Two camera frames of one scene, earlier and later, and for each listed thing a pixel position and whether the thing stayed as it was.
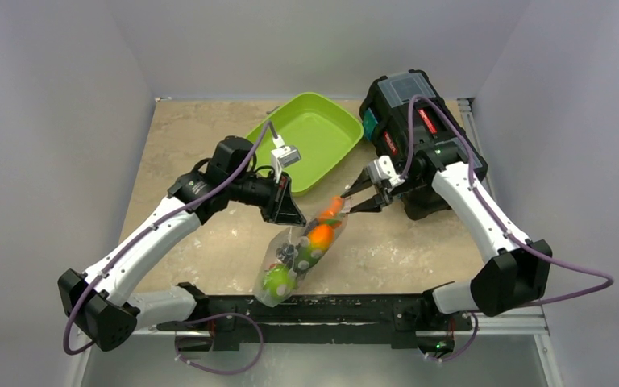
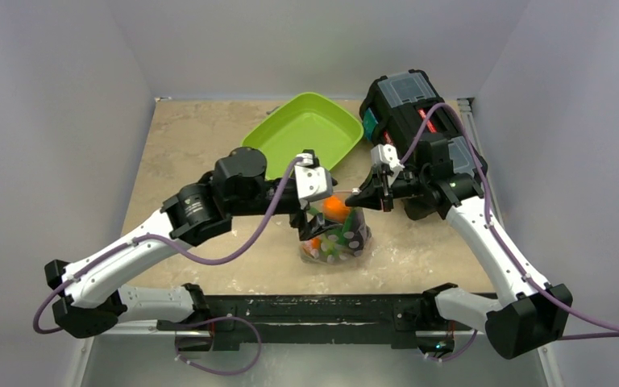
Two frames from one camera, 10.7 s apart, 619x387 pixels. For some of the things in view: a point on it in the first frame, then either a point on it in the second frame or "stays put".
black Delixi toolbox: (409, 124) stays put
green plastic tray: (325, 133) stays put
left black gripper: (281, 208) → (309, 227)
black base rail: (221, 322) stays put
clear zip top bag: (295, 251) → (346, 240)
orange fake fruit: (321, 236) → (334, 209)
